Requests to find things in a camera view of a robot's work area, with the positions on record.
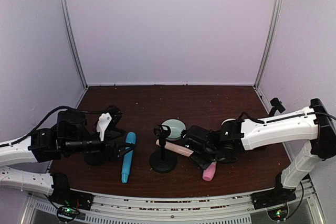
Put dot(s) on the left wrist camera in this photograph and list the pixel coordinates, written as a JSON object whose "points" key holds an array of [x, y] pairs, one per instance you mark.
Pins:
{"points": [[107, 120]]}

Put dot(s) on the cream toy microphone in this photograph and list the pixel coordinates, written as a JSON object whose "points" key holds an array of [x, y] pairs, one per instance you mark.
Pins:
{"points": [[178, 149]]}

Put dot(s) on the black microphone stand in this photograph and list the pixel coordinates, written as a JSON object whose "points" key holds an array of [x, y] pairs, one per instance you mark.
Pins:
{"points": [[96, 158], [163, 161], [276, 105]]}

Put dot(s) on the light green ceramic bowl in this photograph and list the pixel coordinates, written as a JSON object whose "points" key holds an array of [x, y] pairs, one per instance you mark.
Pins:
{"points": [[176, 126]]}

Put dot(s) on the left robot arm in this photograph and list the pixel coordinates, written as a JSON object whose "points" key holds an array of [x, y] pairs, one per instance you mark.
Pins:
{"points": [[62, 133]]}

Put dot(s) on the right aluminium frame post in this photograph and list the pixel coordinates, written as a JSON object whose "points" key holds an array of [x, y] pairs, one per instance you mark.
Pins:
{"points": [[269, 41]]}

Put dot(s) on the aluminium frame post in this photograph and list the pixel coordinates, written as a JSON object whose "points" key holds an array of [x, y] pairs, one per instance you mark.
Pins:
{"points": [[269, 41], [72, 43]]}

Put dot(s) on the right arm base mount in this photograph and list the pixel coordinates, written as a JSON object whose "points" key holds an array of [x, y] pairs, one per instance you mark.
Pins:
{"points": [[275, 199]]}

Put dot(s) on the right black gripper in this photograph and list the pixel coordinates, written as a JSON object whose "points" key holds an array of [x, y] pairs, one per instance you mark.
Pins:
{"points": [[197, 159]]}

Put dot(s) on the left aluminium frame post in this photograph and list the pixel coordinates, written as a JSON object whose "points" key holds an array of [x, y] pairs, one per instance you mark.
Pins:
{"points": [[72, 43]]}

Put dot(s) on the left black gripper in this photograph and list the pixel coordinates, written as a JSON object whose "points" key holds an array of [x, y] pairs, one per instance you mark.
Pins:
{"points": [[112, 150]]}

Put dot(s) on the blue toy microphone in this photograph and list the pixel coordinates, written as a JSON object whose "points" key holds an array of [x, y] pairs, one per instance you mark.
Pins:
{"points": [[127, 160]]}

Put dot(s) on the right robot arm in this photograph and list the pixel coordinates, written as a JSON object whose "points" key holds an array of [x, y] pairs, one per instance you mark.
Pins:
{"points": [[313, 124]]}

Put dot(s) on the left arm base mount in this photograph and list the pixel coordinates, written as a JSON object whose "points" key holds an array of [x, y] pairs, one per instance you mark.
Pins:
{"points": [[68, 202]]}

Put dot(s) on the front aluminium rail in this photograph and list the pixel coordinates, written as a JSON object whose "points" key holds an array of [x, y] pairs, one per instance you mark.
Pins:
{"points": [[236, 208]]}

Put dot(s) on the pink toy microphone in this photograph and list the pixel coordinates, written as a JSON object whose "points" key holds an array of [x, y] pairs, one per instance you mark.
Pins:
{"points": [[208, 174]]}

